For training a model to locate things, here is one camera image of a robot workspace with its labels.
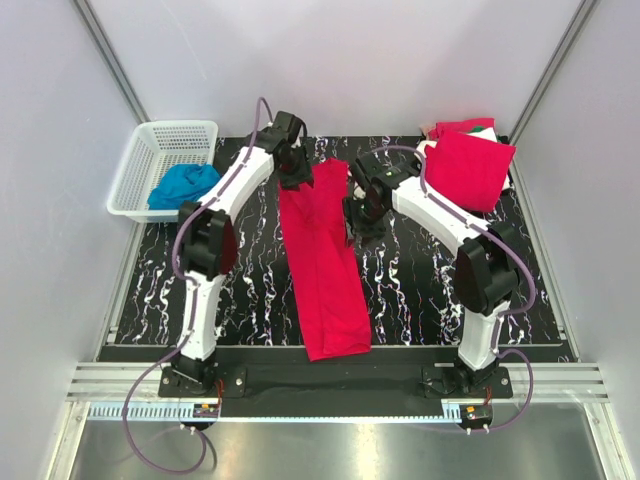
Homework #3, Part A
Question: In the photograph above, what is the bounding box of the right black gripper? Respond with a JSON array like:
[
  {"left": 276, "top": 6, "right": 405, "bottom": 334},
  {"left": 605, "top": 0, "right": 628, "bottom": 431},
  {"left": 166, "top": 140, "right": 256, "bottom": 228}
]
[{"left": 341, "top": 195, "right": 388, "bottom": 249}]

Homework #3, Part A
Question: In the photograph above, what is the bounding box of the red t-shirt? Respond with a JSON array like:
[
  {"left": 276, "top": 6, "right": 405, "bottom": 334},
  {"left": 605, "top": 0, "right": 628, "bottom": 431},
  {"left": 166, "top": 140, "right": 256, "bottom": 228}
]
[
  {"left": 425, "top": 131, "right": 516, "bottom": 213},
  {"left": 279, "top": 158, "right": 372, "bottom": 362}
]

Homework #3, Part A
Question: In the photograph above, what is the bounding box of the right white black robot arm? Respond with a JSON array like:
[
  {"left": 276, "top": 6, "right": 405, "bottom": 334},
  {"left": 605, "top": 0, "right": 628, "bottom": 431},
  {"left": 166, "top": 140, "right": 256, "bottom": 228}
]
[{"left": 343, "top": 148, "right": 536, "bottom": 398}]

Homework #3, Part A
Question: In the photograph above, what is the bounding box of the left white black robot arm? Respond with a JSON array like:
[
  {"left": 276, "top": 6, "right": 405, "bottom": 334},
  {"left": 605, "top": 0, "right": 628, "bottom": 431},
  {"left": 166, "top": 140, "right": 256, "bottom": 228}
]
[{"left": 169, "top": 111, "right": 313, "bottom": 396}]

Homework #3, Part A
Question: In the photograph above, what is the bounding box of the folded red t-shirt on stack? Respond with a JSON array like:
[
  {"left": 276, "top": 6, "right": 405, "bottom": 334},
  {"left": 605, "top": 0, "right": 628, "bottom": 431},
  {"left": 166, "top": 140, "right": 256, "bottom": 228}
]
[{"left": 425, "top": 131, "right": 516, "bottom": 213}]

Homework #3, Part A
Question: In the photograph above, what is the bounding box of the stack of folded shirts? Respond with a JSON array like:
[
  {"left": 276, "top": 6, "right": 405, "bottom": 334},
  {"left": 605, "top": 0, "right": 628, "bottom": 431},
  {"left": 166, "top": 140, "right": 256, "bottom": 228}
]
[{"left": 423, "top": 117, "right": 509, "bottom": 193}]

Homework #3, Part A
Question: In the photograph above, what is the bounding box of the blue crumpled t-shirt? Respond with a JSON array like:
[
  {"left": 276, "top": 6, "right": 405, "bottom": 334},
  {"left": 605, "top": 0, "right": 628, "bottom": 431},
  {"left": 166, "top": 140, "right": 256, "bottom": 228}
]
[{"left": 148, "top": 164, "right": 221, "bottom": 210}]

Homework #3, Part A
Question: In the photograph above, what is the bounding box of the white plastic basket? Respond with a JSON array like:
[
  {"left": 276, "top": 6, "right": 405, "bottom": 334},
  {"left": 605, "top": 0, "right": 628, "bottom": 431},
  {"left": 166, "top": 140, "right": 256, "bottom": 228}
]
[{"left": 106, "top": 120, "right": 219, "bottom": 224}]

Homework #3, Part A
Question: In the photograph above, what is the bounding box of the right small controller board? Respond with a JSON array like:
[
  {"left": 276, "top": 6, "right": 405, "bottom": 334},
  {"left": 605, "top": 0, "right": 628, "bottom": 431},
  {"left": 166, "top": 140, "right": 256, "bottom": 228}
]
[{"left": 461, "top": 404, "right": 493, "bottom": 423}]

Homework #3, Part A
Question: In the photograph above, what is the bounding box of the small controller board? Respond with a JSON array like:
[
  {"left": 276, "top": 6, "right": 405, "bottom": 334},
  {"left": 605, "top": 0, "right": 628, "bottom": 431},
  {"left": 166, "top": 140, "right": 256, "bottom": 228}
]
[
  {"left": 193, "top": 404, "right": 220, "bottom": 418},
  {"left": 461, "top": 404, "right": 493, "bottom": 423}
]

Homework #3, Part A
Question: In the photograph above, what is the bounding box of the left small controller board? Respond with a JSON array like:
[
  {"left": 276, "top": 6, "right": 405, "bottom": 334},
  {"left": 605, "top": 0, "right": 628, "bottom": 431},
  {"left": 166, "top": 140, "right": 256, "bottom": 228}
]
[{"left": 193, "top": 404, "right": 220, "bottom": 418}]

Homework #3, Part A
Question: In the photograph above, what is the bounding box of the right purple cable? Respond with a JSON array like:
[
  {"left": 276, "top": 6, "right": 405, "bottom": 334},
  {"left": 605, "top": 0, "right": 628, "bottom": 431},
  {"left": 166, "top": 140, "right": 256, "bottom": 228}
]
[{"left": 369, "top": 145, "right": 538, "bottom": 435}]

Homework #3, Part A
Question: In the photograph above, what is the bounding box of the purple cable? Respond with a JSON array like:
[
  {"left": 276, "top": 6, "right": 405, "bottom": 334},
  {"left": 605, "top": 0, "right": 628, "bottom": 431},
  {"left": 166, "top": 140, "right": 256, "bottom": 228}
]
[
  {"left": 369, "top": 145, "right": 538, "bottom": 435},
  {"left": 119, "top": 96, "right": 275, "bottom": 476}
]

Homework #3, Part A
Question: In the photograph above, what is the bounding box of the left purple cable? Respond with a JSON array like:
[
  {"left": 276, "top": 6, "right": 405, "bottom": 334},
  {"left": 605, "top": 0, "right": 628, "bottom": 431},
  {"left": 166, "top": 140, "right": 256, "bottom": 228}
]
[{"left": 119, "top": 96, "right": 275, "bottom": 476}]

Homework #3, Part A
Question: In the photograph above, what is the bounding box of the left aluminium corner post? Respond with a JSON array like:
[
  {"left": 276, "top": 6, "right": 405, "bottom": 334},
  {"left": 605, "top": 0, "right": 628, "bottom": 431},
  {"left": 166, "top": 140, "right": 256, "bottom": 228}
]
[{"left": 71, "top": 0, "right": 150, "bottom": 123}]

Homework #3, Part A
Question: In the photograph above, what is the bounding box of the aluminium corner post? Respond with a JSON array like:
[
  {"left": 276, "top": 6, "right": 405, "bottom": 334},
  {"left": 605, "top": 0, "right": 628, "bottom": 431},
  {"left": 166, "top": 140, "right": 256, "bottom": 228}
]
[
  {"left": 71, "top": 0, "right": 150, "bottom": 123},
  {"left": 508, "top": 0, "right": 601, "bottom": 142}
]

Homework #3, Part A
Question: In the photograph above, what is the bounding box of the aluminium front rail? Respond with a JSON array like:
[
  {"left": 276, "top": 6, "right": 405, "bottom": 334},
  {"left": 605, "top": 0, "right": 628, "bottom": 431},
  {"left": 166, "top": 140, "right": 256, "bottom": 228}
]
[{"left": 66, "top": 363, "right": 608, "bottom": 424}]

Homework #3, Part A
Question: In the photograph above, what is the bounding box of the right aluminium corner post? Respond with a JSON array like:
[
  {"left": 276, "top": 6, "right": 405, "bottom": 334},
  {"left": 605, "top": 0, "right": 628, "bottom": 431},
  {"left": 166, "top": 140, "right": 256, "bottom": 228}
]
[{"left": 508, "top": 0, "right": 601, "bottom": 142}]

